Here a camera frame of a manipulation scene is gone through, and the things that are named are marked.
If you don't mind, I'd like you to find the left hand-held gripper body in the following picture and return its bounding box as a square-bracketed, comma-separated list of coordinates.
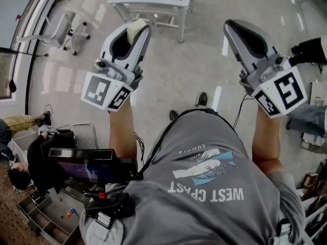
[81, 57, 144, 112]

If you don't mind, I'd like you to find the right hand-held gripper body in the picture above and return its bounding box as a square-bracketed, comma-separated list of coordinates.
[239, 52, 309, 118]

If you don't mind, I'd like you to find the pale yellow food block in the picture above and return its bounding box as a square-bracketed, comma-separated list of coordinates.
[127, 18, 147, 46]

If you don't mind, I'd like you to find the person's right forearm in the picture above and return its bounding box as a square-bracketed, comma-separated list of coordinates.
[251, 105, 284, 177]

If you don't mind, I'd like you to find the person's left forearm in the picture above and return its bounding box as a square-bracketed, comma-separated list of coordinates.
[109, 102, 139, 161]

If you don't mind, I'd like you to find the white box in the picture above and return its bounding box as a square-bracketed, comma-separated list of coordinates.
[309, 81, 327, 106]

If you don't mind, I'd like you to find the grey office chair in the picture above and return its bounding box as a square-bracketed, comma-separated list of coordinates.
[17, 11, 91, 56]

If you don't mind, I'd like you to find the black chest-mounted screen device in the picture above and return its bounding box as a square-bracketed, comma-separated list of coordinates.
[48, 148, 144, 186]

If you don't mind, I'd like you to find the grey compartment shelf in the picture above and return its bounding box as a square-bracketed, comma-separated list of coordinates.
[15, 187, 85, 245]

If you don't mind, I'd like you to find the person's grey printed T-shirt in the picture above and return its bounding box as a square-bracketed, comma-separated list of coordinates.
[79, 110, 307, 245]

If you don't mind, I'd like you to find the metal cart frame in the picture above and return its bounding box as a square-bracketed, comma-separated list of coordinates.
[68, 122, 100, 150]

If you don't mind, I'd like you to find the thin black cable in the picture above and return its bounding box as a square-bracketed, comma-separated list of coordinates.
[231, 93, 254, 130]

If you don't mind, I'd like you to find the grey shoulder strap with buckle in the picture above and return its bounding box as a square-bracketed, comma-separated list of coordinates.
[94, 210, 115, 231]

